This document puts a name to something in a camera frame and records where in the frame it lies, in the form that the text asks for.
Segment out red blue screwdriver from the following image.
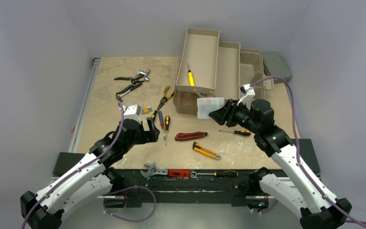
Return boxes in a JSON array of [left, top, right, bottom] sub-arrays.
[[157, 111, 166, 140]]

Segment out translucent white parts box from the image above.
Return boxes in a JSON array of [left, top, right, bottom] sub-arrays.
[[197, 97, 225, 119]]

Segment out red black utility knife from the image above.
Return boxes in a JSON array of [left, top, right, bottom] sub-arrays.
[[174, 131, 208, 141]]

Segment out thin yellow black screwdriver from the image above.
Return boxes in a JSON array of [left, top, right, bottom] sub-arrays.
[[187, 63, 195, 86]]

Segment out beige translucent tool box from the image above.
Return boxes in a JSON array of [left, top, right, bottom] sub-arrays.
[[173, 27, 264, 115]]

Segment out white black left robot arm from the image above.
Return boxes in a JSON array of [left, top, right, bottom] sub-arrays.
[[20, 117, 160, 229]]

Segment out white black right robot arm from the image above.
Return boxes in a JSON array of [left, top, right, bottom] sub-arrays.
[[209, 99, 352, 229]]

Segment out black yellow stubby screwdriver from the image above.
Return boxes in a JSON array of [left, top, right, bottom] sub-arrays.
[[151, 110, 158, 122]]

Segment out yellow black short screwdriver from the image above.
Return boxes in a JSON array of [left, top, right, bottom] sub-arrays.
[[165, 115, 171, 145]]

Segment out silver adjustable wrench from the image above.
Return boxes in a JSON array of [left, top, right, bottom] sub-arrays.
[[140, 162, 168, 178]]

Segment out black long nose pliers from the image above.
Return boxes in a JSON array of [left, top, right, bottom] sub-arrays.
[[116, 82, 142, 102]]

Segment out grey plastic case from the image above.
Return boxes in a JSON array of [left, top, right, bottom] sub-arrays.
[[262, 52, 293, 82]]

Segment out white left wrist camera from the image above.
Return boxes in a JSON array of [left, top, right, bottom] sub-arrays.
[[122, 104, 142, 124]]

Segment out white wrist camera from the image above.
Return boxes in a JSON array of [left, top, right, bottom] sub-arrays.
[[238, 83, 255, 105], [122, 104, 142, 124]]

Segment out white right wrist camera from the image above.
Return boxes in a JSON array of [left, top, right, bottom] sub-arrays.
[[238, 83, 255, 105]]

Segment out yellow handled pliers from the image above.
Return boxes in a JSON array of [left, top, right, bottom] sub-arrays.
[[156, 86, 175, 111]]

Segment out orange handled tool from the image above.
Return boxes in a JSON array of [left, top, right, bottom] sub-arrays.
[[192, 142, 221, 160]]

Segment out red handled ratchet tool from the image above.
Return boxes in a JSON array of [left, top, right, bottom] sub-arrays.
[[168, 169, 197, 178]]

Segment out black handled pliers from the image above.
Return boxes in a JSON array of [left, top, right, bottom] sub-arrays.
[[114, 76, 143, 84]]

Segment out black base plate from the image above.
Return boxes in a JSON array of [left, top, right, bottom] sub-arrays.
[[102, 169, 277, 212]]

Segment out black box on rail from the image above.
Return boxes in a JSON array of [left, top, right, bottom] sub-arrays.
[[52, 152, 85, 177]]

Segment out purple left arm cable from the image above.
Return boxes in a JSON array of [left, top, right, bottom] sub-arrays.
[[21, 100, 157, 229]]

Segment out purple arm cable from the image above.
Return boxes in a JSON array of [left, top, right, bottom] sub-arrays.
[[21, 100, 157, 229], [249, 76, 366, 229]]

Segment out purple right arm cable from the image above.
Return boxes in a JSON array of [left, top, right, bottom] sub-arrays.
[[249, 76, 366, 229]]

